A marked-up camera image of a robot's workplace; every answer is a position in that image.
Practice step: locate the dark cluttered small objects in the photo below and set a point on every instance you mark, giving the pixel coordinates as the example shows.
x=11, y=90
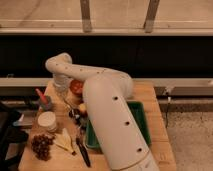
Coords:
x=79, y=118

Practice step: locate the black handled knife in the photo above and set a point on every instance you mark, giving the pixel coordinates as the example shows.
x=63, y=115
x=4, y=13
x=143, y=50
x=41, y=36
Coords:
x=83, y=150

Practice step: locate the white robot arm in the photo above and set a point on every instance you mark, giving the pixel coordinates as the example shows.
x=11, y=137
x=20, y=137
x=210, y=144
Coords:
x=105, y=92

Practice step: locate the red bowl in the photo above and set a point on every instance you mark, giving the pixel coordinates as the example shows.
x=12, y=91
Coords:
x=76, y=87

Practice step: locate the green plastic tray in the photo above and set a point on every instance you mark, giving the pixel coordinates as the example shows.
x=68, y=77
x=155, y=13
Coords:
x=138, y=113

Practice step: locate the black chair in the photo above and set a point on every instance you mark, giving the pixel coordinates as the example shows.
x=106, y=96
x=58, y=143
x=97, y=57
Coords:
x=9, y=134

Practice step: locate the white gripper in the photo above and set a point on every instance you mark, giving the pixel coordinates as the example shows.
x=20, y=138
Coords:
x=61, y=84

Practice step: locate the bunch of brown grapes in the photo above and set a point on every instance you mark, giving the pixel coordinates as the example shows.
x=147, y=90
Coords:
x=40, y=145

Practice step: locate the yellow round fruit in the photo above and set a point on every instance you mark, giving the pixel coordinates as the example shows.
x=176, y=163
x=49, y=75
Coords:
x=82, y=108

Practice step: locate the white round container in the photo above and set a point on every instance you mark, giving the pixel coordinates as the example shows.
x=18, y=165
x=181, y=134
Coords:
x=47, y=120

